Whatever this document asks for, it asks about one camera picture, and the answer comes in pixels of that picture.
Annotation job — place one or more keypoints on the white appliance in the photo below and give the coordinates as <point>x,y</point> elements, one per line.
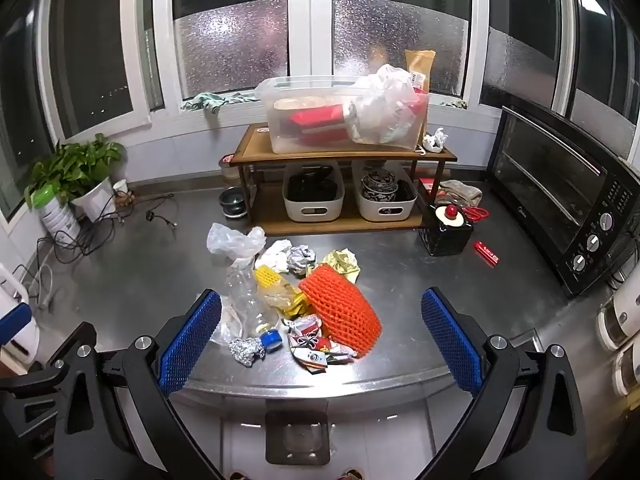
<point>17,355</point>

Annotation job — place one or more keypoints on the clear plastic bottle blue cap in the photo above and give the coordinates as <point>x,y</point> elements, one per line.
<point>247,305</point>

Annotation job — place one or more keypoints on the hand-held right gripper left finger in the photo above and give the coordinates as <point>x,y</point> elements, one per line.
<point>192,342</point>

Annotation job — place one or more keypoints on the brown paper bag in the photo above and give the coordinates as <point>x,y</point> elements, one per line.
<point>420,67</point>

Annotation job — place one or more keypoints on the wooden shelf rack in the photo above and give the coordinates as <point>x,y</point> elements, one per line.
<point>255,142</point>

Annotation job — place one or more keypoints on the yellow snack wrapper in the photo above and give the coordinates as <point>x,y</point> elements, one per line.
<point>287,300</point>

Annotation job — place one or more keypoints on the green and white bottle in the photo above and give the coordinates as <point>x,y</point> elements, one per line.
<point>55,215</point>

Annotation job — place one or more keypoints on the white storage basket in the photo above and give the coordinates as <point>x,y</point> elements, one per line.
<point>312,210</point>
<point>385,210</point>

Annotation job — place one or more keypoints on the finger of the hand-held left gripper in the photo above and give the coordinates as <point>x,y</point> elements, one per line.
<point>30,385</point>
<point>12,322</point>

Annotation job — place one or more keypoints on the yellow foam fruit net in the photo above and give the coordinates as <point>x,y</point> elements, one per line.
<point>266,276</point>

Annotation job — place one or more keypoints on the black toaster oven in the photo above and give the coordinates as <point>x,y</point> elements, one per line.
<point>550,195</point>

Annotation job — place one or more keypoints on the white plastic bag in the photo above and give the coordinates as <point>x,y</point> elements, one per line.
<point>385,105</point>

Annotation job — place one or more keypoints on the red and white wrapper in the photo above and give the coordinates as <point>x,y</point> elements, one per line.
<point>312,345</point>

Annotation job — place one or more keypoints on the orange foam fruit net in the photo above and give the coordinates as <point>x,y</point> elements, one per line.
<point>340,305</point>

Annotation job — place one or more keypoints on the red scissors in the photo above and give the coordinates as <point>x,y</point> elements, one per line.
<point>475,213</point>

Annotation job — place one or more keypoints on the crumpled gray paper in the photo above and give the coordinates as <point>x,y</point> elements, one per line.
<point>301,260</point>

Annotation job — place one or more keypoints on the green cloth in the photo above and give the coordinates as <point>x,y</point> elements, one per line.
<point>215,100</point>

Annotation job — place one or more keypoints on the black bag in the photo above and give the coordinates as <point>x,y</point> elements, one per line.
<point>310,187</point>

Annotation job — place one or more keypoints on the gray cloth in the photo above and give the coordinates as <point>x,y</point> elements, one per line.
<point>462,191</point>

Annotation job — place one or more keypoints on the potted green plant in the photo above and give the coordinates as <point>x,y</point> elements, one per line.
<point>75,165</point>

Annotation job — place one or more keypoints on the clear plastic storage box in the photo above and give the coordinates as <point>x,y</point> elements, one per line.
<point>285,125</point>

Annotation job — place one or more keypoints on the aluminium foil ball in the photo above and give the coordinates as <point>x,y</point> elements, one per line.
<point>246,352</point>

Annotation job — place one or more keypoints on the red packet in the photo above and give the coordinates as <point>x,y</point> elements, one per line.
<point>429,185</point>

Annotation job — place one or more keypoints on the dark ceramic bowl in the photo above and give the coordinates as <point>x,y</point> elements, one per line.
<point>233,202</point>

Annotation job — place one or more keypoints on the black holder with red knob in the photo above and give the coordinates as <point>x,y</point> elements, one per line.
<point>447,235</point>

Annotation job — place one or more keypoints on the crumpled white paper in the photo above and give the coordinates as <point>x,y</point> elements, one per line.
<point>435,140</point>
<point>274,256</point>

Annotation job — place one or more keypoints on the white framed window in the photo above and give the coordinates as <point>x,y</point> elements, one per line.
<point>310,35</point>

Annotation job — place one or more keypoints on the small jar with red lid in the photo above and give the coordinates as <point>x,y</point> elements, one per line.
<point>229,167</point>

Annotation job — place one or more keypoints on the clear plastic bag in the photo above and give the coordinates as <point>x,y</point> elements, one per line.
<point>232,242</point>

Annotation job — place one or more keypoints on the crumpled yellow paper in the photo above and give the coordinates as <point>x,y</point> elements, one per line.
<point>342,265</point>

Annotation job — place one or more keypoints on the small red box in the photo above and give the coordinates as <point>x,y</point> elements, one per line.
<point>487,253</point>

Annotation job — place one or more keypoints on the red packets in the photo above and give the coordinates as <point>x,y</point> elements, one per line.
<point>315,117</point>

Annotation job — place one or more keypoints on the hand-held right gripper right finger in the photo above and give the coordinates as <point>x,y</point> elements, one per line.
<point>452,342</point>

